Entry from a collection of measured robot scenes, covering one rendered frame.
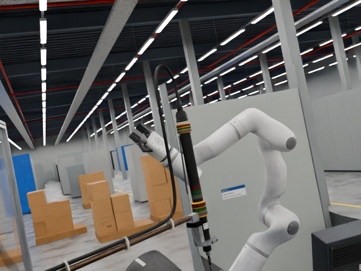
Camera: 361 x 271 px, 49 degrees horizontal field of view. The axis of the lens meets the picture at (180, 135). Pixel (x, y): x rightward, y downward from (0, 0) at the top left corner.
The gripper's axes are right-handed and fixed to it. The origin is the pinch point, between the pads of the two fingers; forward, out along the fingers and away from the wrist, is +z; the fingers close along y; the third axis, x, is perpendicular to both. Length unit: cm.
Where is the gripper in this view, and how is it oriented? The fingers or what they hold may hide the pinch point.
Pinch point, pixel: (136, 131)
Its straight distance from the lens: 161.1
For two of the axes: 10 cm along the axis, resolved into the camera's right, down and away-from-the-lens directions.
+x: -6.0, 6.6, 4.6
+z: -7.7, -6.2, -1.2
